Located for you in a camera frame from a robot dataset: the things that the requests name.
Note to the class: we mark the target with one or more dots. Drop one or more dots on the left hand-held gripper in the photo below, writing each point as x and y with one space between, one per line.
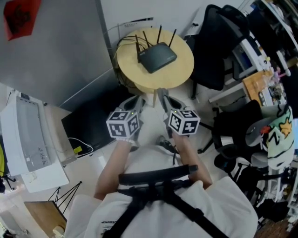
118 127

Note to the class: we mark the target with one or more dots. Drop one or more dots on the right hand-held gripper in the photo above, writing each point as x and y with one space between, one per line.
184 122

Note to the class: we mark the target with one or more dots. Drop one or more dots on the black router with antennas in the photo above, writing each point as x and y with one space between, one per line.
158 57

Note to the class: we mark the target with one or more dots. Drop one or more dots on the person's right forearm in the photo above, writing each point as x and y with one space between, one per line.
191 160

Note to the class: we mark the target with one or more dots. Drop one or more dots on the person's left forearm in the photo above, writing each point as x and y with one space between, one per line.
111 172

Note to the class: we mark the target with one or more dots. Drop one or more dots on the round wooden side table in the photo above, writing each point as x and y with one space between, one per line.
181 69

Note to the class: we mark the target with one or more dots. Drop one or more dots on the black case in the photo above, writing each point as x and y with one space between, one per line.
93 130

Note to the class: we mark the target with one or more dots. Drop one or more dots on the black office chair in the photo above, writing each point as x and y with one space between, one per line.
209 69
235 120

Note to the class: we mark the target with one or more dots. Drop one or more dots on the black chest harness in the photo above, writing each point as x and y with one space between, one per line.
158 173

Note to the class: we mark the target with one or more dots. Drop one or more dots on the yellow tag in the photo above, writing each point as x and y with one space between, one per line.
77 150

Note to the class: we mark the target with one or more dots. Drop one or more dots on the wooden desk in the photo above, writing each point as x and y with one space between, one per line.
253 86

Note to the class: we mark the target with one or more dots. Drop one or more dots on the grey door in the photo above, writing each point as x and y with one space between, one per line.
58 58

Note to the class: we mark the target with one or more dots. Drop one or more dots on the white printer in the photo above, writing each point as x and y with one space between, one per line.
25 134

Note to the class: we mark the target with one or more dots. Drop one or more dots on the colourful patterned plush toy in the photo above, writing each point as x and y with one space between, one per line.
279 139

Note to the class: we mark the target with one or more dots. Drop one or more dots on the person's white shirt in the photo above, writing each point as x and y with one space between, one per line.
221 209

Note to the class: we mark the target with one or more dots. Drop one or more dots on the wooden board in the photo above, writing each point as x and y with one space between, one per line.
44 216

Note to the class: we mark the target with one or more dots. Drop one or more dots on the red paper decoration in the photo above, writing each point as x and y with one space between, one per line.
21 18

